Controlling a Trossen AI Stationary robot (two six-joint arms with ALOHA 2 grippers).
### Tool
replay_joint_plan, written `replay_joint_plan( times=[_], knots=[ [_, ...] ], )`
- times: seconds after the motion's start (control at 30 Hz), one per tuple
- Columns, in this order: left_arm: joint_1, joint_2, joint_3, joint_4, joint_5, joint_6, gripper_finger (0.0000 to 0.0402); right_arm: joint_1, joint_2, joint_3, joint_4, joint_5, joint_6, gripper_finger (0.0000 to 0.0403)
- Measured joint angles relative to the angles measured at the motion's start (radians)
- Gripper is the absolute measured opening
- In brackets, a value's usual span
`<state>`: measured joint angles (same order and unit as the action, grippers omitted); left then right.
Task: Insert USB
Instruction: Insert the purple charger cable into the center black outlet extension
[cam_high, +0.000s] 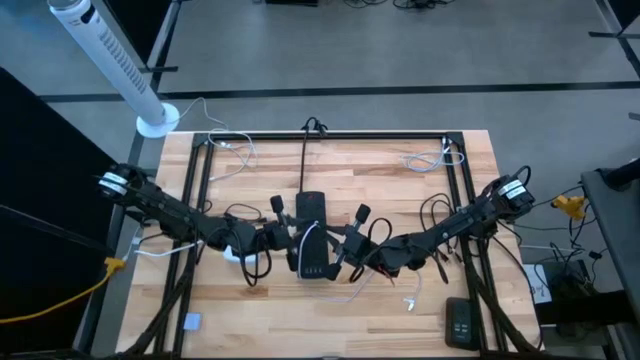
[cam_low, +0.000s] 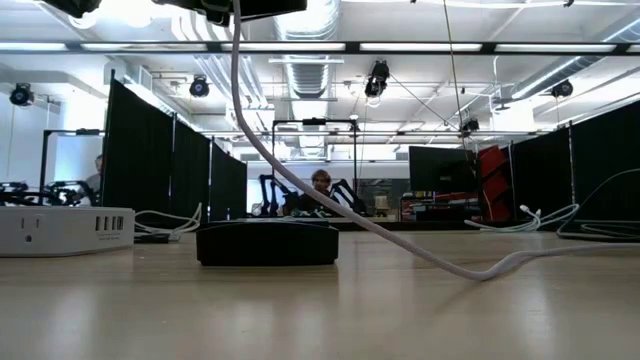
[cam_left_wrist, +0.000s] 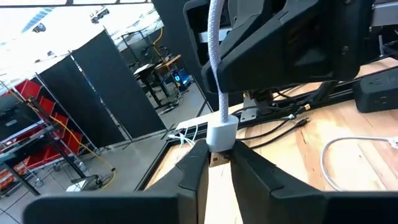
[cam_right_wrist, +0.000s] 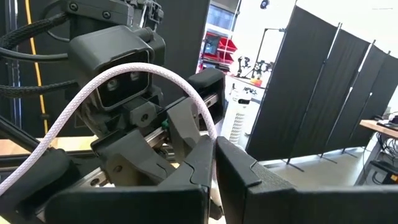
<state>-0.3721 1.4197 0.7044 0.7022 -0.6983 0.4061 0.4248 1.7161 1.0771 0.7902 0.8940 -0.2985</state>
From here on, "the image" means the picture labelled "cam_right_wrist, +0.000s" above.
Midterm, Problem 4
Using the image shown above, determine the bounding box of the white braided USB cable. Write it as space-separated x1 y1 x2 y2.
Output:
0 62 224 220

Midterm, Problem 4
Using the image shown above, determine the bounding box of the black metal stand frame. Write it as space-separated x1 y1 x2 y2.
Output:
254 27 286 78

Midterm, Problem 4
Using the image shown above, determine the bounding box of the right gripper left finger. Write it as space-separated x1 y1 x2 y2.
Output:
45 136 216 224

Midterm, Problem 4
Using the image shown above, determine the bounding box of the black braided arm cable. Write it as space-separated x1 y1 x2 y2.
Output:
0 79 78 99
0 12 72 62

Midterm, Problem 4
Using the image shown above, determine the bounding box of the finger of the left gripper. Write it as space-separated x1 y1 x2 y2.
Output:
167 96 203 163
92 129 175 187

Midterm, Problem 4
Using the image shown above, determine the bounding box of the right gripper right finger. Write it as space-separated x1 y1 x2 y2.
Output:
216 136 398 224

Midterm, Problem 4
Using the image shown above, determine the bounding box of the yellow cable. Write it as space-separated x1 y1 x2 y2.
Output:
24 0 50 135

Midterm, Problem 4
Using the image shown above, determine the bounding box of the black folding room divider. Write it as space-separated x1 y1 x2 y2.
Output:
245 4 398 164

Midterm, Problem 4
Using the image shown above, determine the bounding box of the black aluminium rig frame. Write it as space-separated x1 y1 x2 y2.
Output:
0 114 103 163

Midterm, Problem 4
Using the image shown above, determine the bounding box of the red bin shelf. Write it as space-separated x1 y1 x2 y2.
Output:
198 30 239 73

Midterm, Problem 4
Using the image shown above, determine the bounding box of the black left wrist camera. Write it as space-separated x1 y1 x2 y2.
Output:
68 24 167 110

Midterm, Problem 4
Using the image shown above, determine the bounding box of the wooden desk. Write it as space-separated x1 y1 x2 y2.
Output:
359 119 398 187

